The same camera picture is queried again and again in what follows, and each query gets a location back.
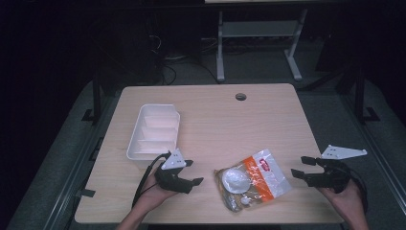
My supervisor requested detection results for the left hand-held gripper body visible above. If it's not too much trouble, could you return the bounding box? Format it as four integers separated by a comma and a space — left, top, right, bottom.
154, 148, 194, 195

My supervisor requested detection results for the person's right hand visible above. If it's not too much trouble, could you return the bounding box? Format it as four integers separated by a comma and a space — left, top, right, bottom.
317, 180, 364, 222

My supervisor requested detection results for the black floor cable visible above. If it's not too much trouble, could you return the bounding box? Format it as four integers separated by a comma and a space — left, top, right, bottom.
158, 59, 222, 86

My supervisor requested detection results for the white divided plastic tray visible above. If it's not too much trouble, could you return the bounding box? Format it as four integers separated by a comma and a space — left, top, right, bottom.
125, 103, 182, 162

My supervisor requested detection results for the white metal desk frame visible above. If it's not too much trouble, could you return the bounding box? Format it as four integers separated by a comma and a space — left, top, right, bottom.
204, 0, 320, 83

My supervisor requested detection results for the black metal stand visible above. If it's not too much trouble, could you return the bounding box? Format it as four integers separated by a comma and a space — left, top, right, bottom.
353, 65, 381, 125
80, 71, 103, 127

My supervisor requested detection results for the metal frame rail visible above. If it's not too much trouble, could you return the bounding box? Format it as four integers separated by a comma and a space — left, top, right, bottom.
41, 91, 123, 230
337, 91, 406, 209

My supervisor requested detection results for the black table edge bracket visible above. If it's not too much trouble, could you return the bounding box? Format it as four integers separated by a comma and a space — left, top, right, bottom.
75, 188, 97, 198

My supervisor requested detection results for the clear orange snack bag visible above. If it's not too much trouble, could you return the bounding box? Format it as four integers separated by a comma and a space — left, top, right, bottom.
213, 148, 293, 214

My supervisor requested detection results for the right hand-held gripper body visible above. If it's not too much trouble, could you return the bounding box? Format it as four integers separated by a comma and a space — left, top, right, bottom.
304, 145, 369, 195

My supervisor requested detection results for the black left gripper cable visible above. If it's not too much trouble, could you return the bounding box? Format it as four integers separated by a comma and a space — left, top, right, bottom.
131, 151, 172, 210

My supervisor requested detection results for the person's left hand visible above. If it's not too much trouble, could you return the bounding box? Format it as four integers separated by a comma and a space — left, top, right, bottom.
136, 173, 178, 213

